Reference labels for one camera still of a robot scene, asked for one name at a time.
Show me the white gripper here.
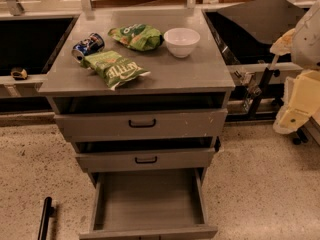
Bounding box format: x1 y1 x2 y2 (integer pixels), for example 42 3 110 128
270 28 320 131

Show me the green jalapeno kettle chip bag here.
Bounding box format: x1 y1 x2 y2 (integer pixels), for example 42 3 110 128
80 51 150 90

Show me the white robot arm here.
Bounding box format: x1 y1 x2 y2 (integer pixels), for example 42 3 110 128
270 0 320 134

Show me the grey drawer cabinet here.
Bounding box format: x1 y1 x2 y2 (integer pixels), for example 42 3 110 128
39 9 234 182

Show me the grey top drawer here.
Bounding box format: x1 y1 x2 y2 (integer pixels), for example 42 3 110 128
55 109 227 142

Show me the grey open bottom drawer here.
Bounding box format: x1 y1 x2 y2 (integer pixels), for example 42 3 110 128
79 168 218 240

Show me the black laptop stand table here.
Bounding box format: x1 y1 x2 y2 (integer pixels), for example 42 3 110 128
208 0 306 121

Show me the white bowl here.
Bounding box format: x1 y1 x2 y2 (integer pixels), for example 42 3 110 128
164 28 200 58

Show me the blue soda can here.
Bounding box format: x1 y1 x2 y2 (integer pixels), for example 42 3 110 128
71 33 105 62

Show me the black bar handle on floor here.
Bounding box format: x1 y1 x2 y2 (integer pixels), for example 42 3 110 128
37 197 55 240

